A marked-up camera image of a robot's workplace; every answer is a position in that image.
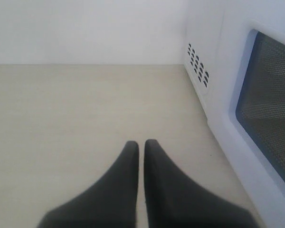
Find white Midea microwave oven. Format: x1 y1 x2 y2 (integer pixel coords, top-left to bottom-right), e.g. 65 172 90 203
182 0 252 124

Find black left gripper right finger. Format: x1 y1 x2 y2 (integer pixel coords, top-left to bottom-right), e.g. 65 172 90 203
143 139 258 228

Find white microwave door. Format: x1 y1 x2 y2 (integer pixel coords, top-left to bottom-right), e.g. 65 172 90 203
206 16 285 212

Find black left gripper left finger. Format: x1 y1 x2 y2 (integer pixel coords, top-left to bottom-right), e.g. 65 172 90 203
38 141 139 228

